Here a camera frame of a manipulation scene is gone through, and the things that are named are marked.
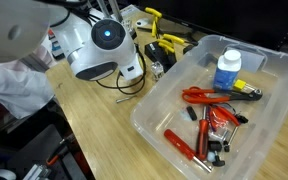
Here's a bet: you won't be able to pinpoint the small yellow block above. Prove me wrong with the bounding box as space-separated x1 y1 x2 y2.
233 79 248 92

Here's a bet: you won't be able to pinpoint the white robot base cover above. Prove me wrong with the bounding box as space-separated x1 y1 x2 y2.
0 46 56 120

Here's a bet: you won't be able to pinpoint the clear plastic storage bin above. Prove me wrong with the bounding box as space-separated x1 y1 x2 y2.
129 34 288 180

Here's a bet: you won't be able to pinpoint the black hex key stand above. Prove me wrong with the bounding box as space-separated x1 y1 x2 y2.
144 41 178 73

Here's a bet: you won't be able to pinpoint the small black rectangular piece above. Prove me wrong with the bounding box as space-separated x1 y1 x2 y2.
186 105 198 122

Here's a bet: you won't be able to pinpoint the clear block black holder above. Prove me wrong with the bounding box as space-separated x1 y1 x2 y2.
121 18 138 41

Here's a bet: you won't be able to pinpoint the grey metal monitor stand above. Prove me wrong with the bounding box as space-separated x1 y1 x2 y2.
95 0 123 23

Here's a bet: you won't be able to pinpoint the white bottle blue label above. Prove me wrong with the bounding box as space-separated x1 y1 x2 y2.
213 49 243 91

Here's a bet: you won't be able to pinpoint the small clear plastic bag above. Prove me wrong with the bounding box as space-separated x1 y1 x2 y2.
207 119 232 143

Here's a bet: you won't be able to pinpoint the small black cube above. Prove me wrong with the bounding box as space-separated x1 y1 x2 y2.
207 140 223 153

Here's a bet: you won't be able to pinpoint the small white ball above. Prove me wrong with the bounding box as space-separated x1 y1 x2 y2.
206 150 217 163

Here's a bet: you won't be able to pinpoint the silver tool black tip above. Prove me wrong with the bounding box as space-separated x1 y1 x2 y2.
222 124 241 153

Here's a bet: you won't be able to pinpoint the small black connector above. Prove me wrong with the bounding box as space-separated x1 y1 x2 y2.
234 113 250 125

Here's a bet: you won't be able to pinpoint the black knob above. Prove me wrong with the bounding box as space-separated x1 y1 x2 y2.
211 153 226 168

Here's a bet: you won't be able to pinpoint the large black monitor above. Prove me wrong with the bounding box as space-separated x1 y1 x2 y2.
130 0 288 51

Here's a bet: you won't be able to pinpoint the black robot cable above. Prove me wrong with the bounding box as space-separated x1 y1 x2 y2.
95 43 148 96

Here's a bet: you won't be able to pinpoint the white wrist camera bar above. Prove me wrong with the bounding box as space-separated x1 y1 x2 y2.
119 51 144 82

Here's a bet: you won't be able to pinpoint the yellow T-handle hex key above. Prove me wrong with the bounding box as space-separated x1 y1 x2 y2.
150 19 159 38
144 7 163 19
157 39 176 54
162 33 186 46

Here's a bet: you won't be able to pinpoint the red handled pliers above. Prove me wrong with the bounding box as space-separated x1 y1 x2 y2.
181 85 264 105

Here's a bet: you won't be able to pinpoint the large red handled screwdriver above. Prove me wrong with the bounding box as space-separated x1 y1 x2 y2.
163 128 214 174

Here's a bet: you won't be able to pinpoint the slim red handled screwdriver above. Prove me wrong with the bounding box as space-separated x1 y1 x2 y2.
196 105 210 162

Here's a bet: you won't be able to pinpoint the orange handled clamp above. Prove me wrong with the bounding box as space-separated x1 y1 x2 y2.
45 139 73 168

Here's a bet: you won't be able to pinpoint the silver metal bracket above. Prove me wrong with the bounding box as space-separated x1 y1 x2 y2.
23 163 52 180

